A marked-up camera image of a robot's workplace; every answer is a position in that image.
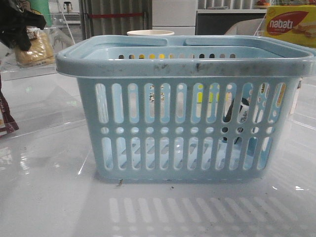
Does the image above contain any packaged bread slice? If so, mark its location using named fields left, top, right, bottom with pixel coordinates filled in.
left=14, top=27, right=54, bottom=68

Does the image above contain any brown snack packet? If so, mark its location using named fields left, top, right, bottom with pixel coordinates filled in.
left=0, top=81, right=19, bottom=137

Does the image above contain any white paper cup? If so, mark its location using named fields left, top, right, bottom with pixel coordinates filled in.
left=127, top=29, right=174, bottom=36

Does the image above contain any green cartoon poster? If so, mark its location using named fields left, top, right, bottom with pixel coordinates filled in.
left=29, top=0, right=52, bottom=27

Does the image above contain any yellow nabati wafer box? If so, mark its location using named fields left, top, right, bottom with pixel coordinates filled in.
left=263, top=5, right=316, bottom=48

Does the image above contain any white drawer cabinet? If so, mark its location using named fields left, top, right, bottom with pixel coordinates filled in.
left=152, top=0, right=198, bottom=35

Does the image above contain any light blue plastic basket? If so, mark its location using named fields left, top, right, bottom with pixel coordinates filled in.
left=56, top=35, right=316, bottom=183

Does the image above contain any black white tissue pack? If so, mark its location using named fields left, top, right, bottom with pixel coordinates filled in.
left=222, top=97, right=251, bottom=146

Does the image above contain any clear acrylic display stand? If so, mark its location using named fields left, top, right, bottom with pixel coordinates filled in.
left=0, top=10, right=75, bottom=80

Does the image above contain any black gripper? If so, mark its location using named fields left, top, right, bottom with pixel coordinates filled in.
left=0, top=0, right=46, bottom=51

